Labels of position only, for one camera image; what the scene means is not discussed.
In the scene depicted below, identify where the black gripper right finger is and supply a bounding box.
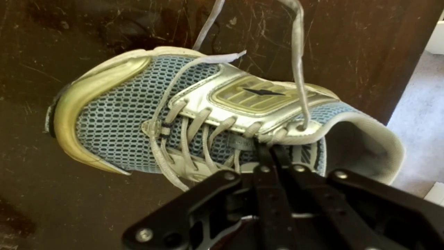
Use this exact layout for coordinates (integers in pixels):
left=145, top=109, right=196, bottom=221
left=271, top=145, right=444, bottom=250

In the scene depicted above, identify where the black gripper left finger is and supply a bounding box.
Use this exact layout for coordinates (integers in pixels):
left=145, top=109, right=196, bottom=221
left=121, top=141, right=297, bottom=250

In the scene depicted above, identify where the blue grey mesh sneaker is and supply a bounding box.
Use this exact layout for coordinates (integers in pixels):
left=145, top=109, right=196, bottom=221
left=44, top=0, right=407, bottom=194

